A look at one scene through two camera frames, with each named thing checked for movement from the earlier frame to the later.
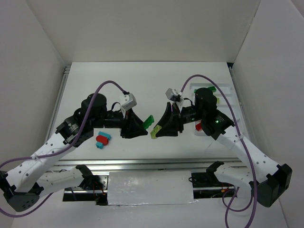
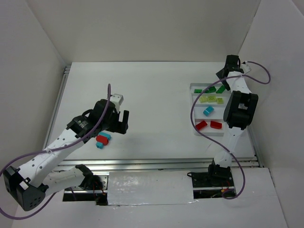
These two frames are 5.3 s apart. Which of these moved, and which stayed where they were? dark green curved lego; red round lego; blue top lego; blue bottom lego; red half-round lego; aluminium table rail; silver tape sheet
Moved: red half-round lego
Stayed: dark green curved lego; silver tape sheet; aluminium table rail; blue bottom lego; red round lego; blue top lego
